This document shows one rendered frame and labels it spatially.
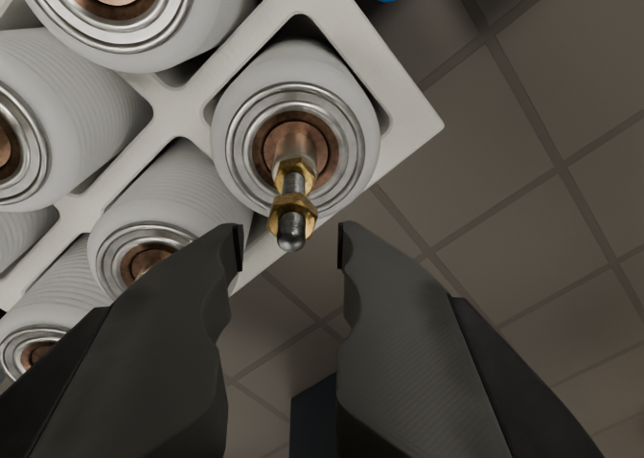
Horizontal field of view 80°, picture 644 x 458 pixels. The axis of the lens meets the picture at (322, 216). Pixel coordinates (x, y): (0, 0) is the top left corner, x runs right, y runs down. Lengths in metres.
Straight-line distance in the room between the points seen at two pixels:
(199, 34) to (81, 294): 0.21
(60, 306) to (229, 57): 0.20
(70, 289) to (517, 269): 0.56
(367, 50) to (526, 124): 0.30
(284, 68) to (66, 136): 0.12
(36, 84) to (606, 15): 0.52
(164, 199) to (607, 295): 0.67
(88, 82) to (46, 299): 0.15
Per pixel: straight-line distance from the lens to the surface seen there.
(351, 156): 0.21
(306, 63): 0.21
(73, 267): 0.36
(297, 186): 0.16
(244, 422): 0.83
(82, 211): 0.35
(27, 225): 0.37
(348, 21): 0.28
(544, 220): 0.62
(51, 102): 0.25
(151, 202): 0.25
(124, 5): 0.22
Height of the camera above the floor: 0.45
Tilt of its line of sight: 61 degrees down
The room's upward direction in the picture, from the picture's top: 175 degrees clockwise
